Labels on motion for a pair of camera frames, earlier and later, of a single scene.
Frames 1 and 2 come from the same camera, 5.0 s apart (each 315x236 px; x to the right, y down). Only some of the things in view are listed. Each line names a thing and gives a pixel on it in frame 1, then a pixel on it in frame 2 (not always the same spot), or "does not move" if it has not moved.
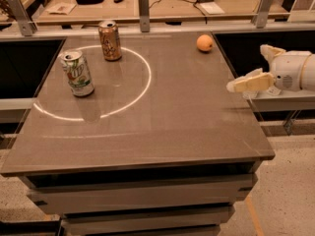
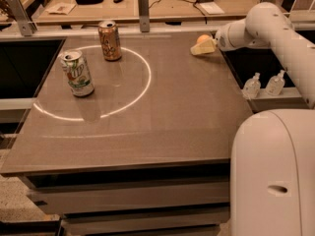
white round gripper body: [287, 70] to [223, 40]
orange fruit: [204, 42] does not move
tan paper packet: [61, 8] does not move
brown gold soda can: [110, 38] does not move
